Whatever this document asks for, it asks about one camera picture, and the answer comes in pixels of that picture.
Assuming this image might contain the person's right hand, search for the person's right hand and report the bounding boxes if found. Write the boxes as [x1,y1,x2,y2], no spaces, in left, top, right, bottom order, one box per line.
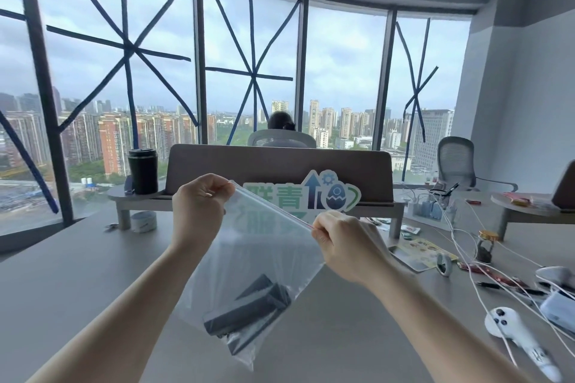
[312,211,397,290]

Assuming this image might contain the person's left hand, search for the person's left hand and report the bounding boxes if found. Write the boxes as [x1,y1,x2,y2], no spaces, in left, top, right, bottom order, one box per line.
[172,173,237,259]

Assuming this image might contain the clear plastic zip bag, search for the clear plastic zip bag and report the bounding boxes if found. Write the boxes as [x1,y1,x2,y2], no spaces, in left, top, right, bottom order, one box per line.
[173,179,327,373]

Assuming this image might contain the person's right forearm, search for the person's right forearm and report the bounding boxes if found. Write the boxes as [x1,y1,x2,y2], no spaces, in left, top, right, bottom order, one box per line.
[366,264,536,383]

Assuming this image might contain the person's left forearm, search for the person's left forearm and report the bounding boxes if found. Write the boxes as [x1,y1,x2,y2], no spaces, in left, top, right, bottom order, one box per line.
[26,238,213,383]

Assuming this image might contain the green and blue cutout sign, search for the green and blue cutout sign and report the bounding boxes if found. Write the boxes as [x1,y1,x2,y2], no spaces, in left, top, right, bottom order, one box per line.
[243,169,363,225]

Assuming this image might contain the black travel tumbler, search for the black travel tumbler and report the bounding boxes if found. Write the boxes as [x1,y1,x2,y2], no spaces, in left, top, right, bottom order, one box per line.
[128,148,159,195]

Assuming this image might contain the white tape roll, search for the white tape roll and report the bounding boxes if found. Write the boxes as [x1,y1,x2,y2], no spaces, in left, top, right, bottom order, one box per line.
[131,211,157,234]

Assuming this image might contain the yellow printed card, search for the yellow printed card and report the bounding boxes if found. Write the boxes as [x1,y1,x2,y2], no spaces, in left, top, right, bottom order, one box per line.
[388,237,459,272]

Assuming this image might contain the white power strip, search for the white power strip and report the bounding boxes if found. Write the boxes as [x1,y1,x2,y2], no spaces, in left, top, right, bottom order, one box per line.
[406,195,451,223]

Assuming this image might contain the blue window tape strips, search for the blue window tape strips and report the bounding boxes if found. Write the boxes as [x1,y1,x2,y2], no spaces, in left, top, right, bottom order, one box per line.
[203,0,301,146]
[46,0,199,151]
[0,8,60,215]
[394,18,439,182]

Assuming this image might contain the black rolled foam piece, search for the black rolled foam piece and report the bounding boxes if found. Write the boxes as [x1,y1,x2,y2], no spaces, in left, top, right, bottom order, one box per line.
[202,282,293,338]

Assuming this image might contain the black flat foam piece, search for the black flat foam piece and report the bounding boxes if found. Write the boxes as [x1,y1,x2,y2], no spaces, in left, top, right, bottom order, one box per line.
[228,306,289,357]

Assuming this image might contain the grey mesh office chair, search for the grey mesh office chair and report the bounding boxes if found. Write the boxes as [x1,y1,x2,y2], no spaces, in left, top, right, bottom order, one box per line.
[436,136,518,193]

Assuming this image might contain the small jar with gold lid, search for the small jar with gold lid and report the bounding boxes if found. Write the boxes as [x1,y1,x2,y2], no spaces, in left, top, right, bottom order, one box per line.
[476,230,500,263]

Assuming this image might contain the red snack packet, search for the red snack packet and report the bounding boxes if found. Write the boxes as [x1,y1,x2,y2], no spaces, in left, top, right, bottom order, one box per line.
[457,262,532,290]

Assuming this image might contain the red and yellow packet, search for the red and yellow packet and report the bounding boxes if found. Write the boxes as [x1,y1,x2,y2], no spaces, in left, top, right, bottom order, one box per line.
[503,192,533,208]

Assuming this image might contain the white handheld controller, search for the white handheld controller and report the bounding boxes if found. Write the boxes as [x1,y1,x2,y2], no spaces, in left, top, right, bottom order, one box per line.
[484,306,565,383]
[534,265,575,290]

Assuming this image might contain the light blue device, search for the light blue device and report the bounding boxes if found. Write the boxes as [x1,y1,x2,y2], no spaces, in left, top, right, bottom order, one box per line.
[538,291,575,326]

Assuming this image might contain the small white ring controller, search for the small white ring controller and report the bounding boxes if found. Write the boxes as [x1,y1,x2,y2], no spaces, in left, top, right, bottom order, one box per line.
[435,253,454,278]

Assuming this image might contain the white cable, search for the white cable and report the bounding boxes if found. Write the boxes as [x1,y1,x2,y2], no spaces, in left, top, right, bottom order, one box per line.
[442,199,575,354]

